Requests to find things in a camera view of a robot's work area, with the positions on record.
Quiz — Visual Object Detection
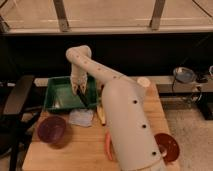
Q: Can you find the white paper cup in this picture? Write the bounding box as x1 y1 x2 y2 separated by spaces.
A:
137 77 151 88

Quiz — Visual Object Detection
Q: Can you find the black handled brush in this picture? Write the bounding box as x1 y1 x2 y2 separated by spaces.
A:
77 89 89 107

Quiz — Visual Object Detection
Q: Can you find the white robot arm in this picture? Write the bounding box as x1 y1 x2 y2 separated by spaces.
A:
66 46 166 171

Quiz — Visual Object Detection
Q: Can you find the purple bowl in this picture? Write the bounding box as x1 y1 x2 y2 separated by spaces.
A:
37 116 66 144

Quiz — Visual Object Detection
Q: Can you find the green plastic tray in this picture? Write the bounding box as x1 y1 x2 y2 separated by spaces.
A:
44 76 98 113

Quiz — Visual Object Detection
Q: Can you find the orange bowl with utensil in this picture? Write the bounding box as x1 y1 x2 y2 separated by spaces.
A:
155 133 180 163

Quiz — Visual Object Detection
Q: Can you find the yellow banana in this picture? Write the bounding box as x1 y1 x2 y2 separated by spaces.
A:
97 105 106 126

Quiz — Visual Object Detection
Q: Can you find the light blue cloth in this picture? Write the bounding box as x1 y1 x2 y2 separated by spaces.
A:
69 109 94 127

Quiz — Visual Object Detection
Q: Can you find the grey bowl on ledge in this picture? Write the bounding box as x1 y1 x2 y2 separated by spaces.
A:
173 67 196 84

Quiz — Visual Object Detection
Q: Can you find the black chair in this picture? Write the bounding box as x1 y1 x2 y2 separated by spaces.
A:
0 75 41 171

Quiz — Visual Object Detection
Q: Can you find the orange carrot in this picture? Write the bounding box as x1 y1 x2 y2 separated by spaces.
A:
105 132 113 161

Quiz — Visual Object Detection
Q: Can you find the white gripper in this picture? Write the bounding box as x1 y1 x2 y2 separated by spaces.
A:
70 64 87 94

